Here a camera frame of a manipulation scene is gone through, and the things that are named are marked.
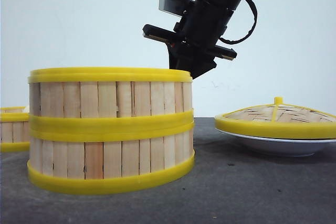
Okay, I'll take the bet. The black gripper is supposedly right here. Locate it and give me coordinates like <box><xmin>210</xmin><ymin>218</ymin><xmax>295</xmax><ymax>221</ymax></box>
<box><xmin>143</xmin><ymin>0</ymin><xmax>257</xmax><ymax>79</ymax></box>

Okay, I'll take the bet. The bamboo steamer tray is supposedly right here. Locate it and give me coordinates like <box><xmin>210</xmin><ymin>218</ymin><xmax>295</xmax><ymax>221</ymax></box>
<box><xmin>28</xmin><ymin>67</ymin><xmax>194</xmax><ymax>142</ymax></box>
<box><xmin>1</xmin><ymin>106</ymin><xmax>30</xmax><ymax>153</ymax></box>
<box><xmin>27</xmin><ymin>123</ymin><xmax>194</xmax><ymax>195</ymax></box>

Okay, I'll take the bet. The woven bamboo steamer lid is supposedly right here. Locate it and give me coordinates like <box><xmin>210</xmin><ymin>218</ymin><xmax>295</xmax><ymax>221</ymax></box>
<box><xmin>214</xmin><ymin>97</ymin><xmax>335</xmax><ymax>140</ymax></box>

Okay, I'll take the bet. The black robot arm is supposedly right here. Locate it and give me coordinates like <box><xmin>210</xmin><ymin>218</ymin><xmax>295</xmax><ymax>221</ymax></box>
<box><xmin>143</xmin><ymin>0</ymin><xmax>258</xmax><ymax>79</ymax></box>

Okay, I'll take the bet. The white ceramic plate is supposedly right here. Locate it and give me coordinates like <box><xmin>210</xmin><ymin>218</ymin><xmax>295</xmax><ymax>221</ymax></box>
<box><xmin>217</xmin><ymin>128</ymin><xmax>335</xmax><ymax>157</ymax></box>

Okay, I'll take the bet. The white bun in left tray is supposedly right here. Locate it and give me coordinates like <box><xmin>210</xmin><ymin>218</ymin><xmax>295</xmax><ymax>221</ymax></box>
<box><xmin>23</xmin><ymin>106</ymin><xmax>29</xmax><ymax>113</ymax></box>

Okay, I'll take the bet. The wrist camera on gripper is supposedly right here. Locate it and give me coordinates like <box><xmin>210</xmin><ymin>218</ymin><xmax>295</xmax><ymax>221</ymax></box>
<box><xmin>159</xmin><ymin>0</ymin><xmax>194</xmax><ymax>17</ymax></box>

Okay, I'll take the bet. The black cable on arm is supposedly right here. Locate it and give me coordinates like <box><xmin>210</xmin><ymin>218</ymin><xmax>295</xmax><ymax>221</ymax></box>
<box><xmin>181</xmin><ymin>0</ymin><xmax>258</xmax><ymax>44</ymax></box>

